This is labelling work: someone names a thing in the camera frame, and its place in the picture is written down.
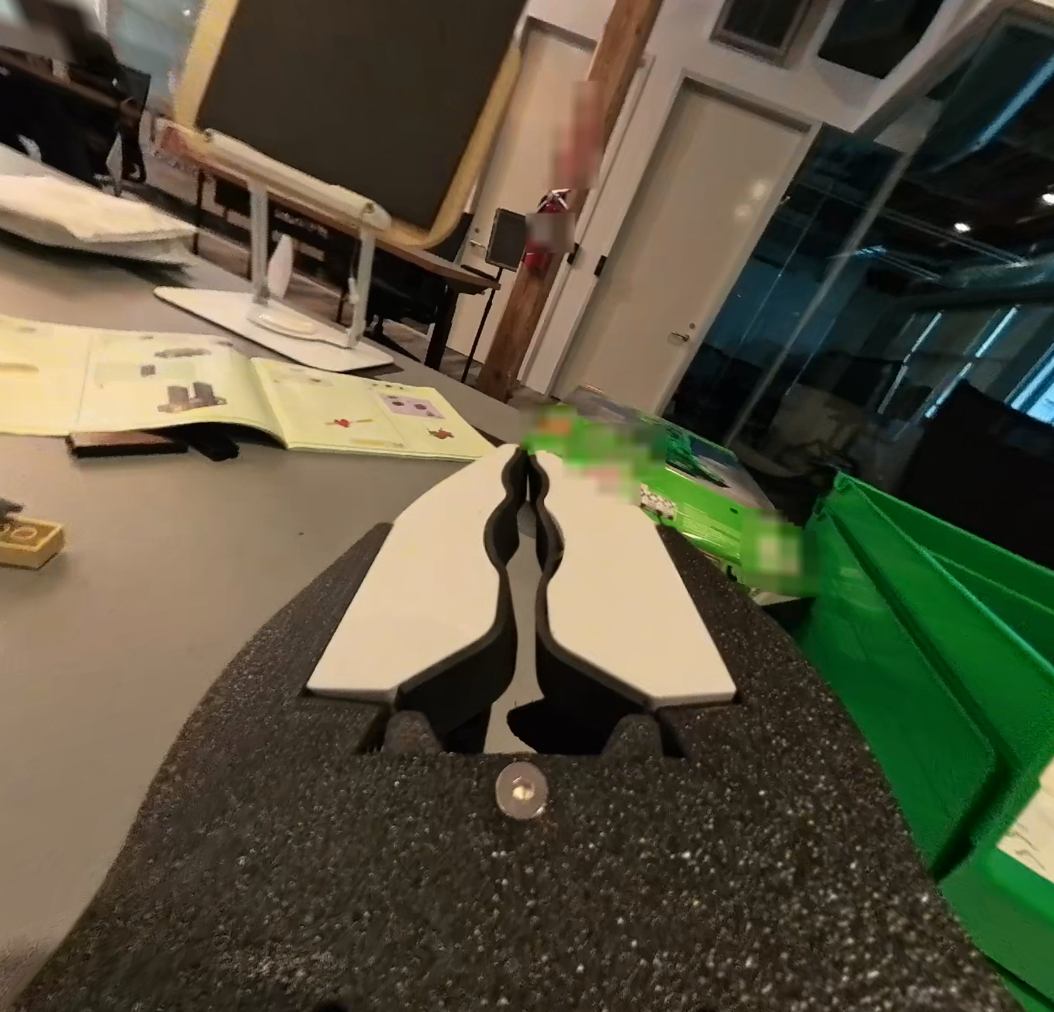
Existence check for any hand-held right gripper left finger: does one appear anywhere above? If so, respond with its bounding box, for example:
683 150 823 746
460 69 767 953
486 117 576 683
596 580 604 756
306 444 530 750

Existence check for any green toy set box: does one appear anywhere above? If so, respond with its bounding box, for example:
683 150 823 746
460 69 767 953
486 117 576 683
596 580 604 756
527 386 816 597

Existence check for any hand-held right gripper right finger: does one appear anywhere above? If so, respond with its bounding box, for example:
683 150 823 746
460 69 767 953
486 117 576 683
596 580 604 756
525 451 738 754

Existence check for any white door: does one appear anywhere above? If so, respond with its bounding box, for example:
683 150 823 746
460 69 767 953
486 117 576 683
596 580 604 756
547 69 825 416

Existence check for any grey framed wall panel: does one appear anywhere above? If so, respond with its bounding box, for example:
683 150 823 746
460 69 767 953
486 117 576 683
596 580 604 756
712 0 833 62

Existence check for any red fire extinguisher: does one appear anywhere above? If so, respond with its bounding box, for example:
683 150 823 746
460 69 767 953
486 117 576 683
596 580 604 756
527 189 573 276

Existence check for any white numbered paper bag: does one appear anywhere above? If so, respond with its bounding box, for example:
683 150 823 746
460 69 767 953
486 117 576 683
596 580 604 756
0 174 199 268

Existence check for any green plastic bin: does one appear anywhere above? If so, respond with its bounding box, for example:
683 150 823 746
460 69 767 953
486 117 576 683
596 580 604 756
790 473 1054 1012

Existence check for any tan toy brick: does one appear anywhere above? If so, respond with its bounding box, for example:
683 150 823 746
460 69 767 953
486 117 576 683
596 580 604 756
0 516 67 570

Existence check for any grey desk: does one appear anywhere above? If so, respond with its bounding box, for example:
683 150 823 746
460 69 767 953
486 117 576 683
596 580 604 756
0 238 528 980

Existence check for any white monitor stand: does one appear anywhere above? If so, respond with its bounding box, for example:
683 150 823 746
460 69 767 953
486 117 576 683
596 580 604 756
154 127 396 373

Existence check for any small black sign stand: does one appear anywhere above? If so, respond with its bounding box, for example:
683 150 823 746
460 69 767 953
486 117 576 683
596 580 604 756
486 207 528 272

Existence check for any dark brown toy plate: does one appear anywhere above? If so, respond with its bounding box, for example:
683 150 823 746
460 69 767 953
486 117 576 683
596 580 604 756
66 431 190 459

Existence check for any wooden post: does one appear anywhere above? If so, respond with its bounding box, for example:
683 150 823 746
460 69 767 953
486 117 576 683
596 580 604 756
476 0 685 404

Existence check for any black wall panel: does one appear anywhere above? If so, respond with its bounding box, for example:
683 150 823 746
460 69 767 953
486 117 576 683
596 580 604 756
819 0 981 78

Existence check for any pale green instruction booklet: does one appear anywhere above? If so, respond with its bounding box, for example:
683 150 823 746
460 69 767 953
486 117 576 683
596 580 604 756
0 314 495 463

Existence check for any cream framed dark monitor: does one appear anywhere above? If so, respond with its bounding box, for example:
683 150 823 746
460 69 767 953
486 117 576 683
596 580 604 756
173 0 548 249

